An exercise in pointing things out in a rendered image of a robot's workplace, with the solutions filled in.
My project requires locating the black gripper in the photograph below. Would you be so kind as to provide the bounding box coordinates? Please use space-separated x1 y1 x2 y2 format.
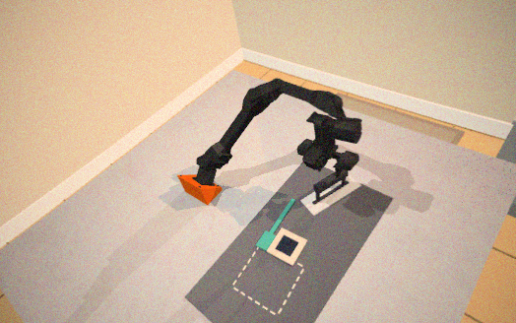
297 136 359 178

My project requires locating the tan square tile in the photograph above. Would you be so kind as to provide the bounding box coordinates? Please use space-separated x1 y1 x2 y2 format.
267 228 307 266

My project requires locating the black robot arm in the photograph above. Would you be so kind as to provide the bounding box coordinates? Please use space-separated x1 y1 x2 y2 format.
192 78 362 186

